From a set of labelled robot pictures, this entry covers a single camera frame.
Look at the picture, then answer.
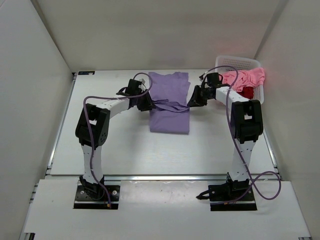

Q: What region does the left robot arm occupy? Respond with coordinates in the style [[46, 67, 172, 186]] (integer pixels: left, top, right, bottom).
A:
[[75, 79, 156, 200]]

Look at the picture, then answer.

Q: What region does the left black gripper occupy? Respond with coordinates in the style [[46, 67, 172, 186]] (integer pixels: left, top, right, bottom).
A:
[[134, 88, 156, 112]]

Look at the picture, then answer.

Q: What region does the white plastic laundry basket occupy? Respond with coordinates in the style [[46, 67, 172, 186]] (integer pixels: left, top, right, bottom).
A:
[[215, 55, 266, 103]]

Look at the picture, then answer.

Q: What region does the dark label sticker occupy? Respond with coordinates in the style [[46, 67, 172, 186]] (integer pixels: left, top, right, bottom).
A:
[[77, 71, 95, 76]]

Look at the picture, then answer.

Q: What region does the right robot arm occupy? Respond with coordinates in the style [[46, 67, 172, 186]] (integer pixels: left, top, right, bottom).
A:
[[187, 72, 264, 200]]

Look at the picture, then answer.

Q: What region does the pink t shirt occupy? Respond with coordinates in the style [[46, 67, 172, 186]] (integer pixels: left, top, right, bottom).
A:
[[221, 67, 266, 92]]

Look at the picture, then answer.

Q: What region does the red t shirt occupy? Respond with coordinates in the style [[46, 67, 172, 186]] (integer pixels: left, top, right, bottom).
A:
[[239, 86, 254, 100]]

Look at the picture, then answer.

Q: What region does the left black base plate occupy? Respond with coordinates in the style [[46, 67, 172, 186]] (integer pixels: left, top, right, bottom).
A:
[[73, 185, 121, 210]]

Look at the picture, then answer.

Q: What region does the aluminium rail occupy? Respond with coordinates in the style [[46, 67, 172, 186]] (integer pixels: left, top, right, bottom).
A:
[[104, 173, 227, 181]]

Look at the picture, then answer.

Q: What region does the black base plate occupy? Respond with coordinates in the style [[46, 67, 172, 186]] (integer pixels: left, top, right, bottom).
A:
[[196, 183, 258, 212], [73, 185, 121, 210]]

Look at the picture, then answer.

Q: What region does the purple t shirt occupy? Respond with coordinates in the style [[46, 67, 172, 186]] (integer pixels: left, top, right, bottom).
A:
[[148, 72, 191, 135]]

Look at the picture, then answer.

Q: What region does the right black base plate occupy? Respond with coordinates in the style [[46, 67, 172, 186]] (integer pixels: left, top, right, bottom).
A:
[[196, 183, 258, 212]]

